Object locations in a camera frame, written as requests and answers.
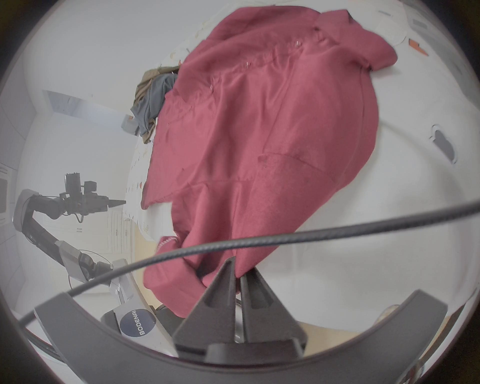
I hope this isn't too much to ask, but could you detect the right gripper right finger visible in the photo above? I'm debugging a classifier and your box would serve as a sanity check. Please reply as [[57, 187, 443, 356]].
[[240, 267, 308, 345]]

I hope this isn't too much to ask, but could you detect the grey garment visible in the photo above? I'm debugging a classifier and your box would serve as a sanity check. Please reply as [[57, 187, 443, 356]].
[[130, 73, 179, 138]]

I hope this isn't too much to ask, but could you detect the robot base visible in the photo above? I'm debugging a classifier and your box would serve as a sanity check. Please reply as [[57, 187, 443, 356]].
[[99, 258, 181, 358]]

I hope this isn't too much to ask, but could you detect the red button shirt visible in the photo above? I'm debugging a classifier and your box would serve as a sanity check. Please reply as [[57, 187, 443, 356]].
[[140, 5, 399, 318]]

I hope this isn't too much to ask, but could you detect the bed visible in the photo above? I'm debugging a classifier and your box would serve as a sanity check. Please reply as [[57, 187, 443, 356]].
[[125, 0, 480, 332]]

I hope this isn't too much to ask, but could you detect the black cable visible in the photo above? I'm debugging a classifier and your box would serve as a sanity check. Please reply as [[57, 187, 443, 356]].
[[18, 199, 480, 324]]

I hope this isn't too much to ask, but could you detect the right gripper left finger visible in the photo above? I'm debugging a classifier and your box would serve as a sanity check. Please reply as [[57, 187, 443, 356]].
[[172, 258, 241, 352]]

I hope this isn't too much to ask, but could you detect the brown jacket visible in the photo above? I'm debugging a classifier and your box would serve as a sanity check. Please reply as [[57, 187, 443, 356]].
[[134, 65, 181, 144]]

